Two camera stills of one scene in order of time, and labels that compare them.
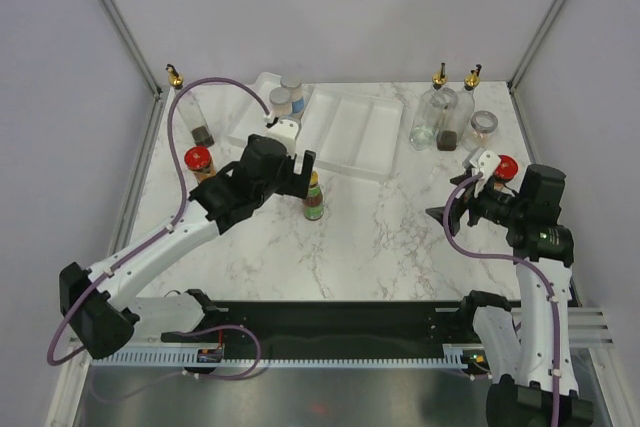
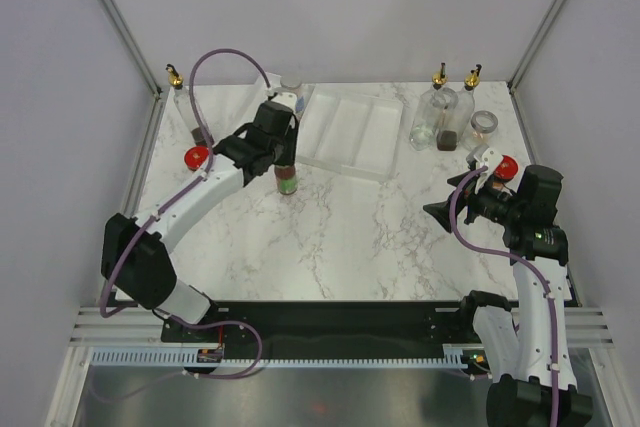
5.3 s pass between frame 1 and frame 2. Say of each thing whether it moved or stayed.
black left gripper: moved
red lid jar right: stayed
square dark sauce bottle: stayed
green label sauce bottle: moved
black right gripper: stayed
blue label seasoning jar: stayed
